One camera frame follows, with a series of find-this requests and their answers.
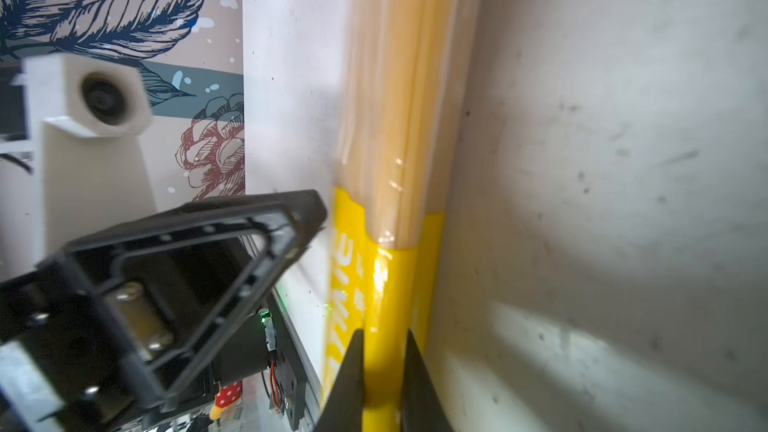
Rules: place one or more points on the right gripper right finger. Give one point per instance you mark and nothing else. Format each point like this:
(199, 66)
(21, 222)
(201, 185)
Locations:
(421, 409)

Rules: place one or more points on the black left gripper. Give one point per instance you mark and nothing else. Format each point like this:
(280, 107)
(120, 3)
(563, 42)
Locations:
(115, 323)

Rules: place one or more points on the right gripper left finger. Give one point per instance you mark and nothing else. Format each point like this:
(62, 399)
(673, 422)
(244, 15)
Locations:
(343, 410)

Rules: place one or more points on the yellow Pastatime pasta bag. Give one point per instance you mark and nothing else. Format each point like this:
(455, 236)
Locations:
(406, 74)

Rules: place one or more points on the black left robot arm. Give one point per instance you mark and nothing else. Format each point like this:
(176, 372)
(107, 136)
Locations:
(264, 360)

